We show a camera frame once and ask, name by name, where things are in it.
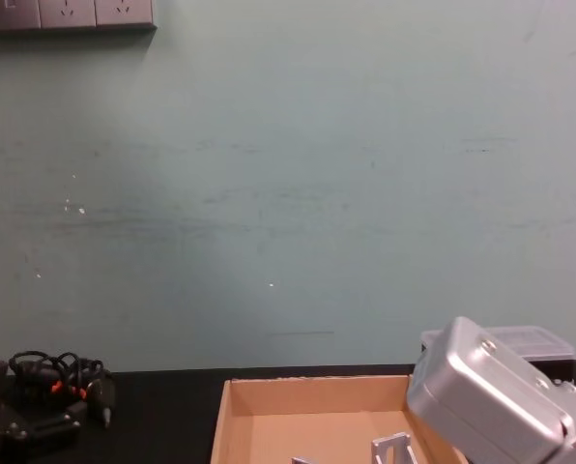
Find black table cloth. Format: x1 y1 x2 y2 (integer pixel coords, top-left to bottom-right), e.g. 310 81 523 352
0 362 576 464

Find shallow brown cardboard tray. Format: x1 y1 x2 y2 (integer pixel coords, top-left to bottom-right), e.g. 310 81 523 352
210 374 469 464

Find black rack with steel bars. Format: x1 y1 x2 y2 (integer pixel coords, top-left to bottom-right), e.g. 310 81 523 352
291 431 418 464

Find clear plastic case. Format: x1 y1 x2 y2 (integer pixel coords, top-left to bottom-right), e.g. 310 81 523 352
420 326 576 383

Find black corded tool orange parts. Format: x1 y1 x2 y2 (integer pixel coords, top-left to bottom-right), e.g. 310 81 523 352
0 350 118 429

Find grey wall switch plate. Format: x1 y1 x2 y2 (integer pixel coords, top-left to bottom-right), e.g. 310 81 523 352
0 0 42 32

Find grey wall socket plate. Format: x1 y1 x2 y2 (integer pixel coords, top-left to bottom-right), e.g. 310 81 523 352
39 0 98 29
95 0 158 30

